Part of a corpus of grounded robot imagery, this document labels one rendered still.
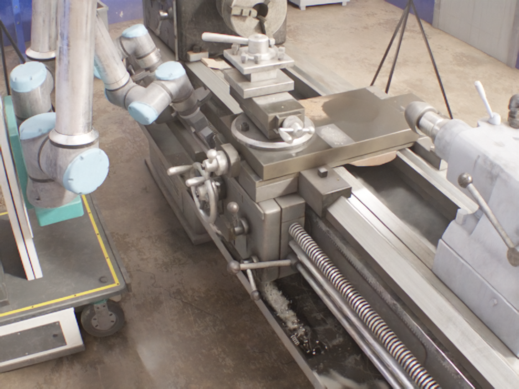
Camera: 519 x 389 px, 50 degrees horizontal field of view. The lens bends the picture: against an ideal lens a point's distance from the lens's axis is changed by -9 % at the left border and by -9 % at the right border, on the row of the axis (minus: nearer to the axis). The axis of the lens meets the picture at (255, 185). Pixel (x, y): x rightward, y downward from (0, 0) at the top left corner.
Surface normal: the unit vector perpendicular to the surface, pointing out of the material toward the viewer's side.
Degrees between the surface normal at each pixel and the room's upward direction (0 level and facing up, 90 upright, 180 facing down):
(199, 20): 90
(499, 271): 62
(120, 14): 90
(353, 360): 0
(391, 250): 36
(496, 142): 0
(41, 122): 5
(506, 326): 90
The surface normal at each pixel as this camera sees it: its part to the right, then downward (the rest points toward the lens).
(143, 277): 0.00, -0.83
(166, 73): -0.22, -0.64
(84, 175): 0.74, 0.44
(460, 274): -0.90, 0.24
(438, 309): -0.52, -0.53
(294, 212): 0.43, 0.51
